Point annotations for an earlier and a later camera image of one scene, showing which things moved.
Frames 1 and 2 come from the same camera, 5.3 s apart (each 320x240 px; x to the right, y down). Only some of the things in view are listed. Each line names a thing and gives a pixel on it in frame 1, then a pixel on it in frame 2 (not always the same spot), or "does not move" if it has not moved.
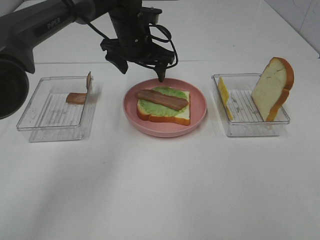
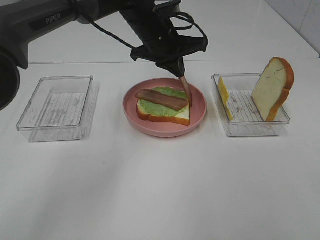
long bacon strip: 172,102 does not move
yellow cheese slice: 225,94 does not move
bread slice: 183,118 does not move
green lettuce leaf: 151,108 does not move
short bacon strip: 79,98 to 187,90
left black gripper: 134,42 to 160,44
